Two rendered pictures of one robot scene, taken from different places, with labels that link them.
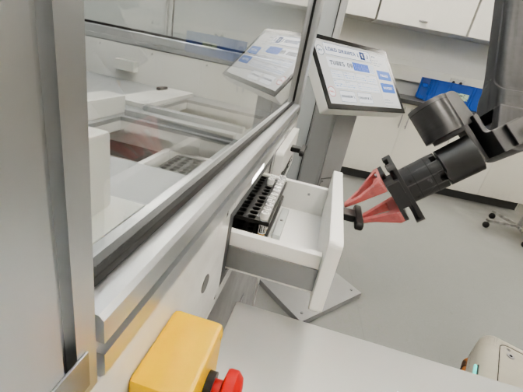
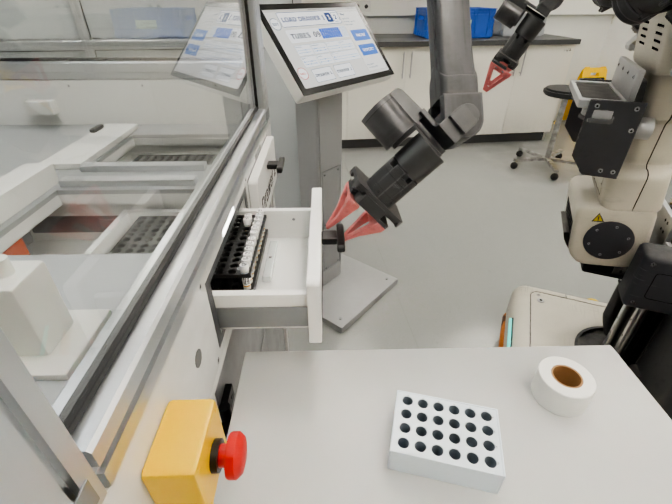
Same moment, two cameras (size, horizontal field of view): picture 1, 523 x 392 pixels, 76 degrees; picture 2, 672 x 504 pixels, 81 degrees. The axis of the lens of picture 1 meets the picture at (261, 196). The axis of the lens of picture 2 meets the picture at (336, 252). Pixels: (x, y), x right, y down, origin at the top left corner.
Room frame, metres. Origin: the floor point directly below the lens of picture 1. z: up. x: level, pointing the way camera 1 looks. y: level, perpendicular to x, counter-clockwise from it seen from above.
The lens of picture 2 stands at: (-0.04, -0.06, 1.23)
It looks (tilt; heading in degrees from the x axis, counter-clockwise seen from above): 33 degrees down; 351
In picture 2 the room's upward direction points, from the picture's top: straight up
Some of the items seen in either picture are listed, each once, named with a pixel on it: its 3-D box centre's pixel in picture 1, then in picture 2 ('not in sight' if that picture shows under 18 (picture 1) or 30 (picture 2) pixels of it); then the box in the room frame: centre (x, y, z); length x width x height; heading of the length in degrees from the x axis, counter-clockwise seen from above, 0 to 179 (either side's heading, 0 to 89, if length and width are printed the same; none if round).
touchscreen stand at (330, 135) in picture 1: (322, 197); (330, 192); (1.49, -0.29, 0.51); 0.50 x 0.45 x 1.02; 41
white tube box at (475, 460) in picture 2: not in sight; (443, 438); (0.21, -0.24, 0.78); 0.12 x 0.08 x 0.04; 67
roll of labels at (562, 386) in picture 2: not in sight; (562, 385); (0.25, -0.42, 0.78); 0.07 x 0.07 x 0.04
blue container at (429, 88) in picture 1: (451, 94); (453, 22); (3.75, -1.74, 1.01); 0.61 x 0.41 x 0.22; 88
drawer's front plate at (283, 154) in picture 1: (285, 159); (264, 178); (0.82, -0.04, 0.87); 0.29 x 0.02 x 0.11; 172
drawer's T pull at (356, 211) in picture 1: (350, 215); (332, 237); (0.48, -0.15, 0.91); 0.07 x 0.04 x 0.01; 172
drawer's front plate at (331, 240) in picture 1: (328, 228); (316, 254); (0.49, -0.12, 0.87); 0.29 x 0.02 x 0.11; 172
